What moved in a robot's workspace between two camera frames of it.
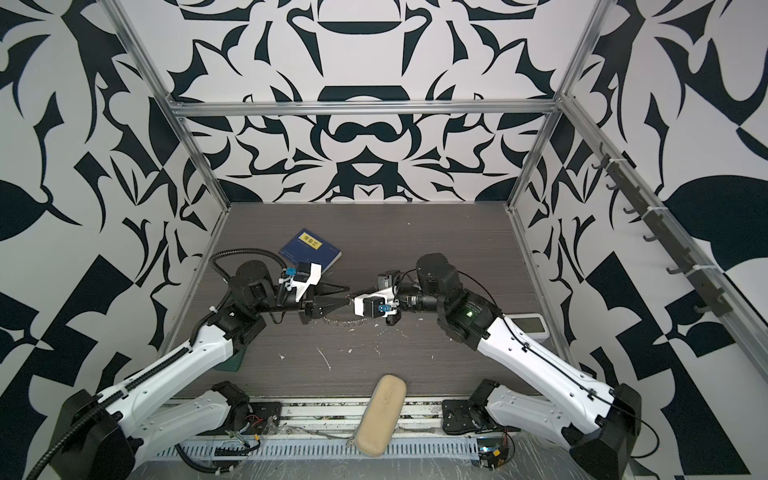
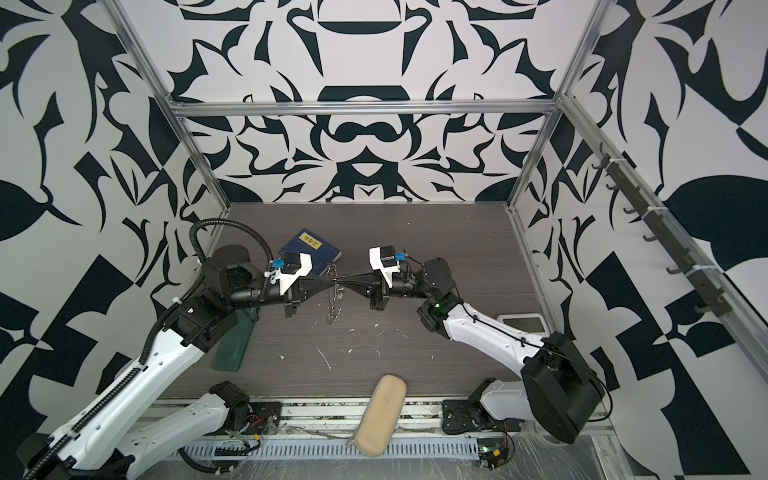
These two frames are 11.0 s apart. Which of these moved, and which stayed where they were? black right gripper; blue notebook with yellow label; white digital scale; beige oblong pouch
Moved: black right gripper
Stayed: white digital scale; beige oblong pouch; blue notebook with yellow label
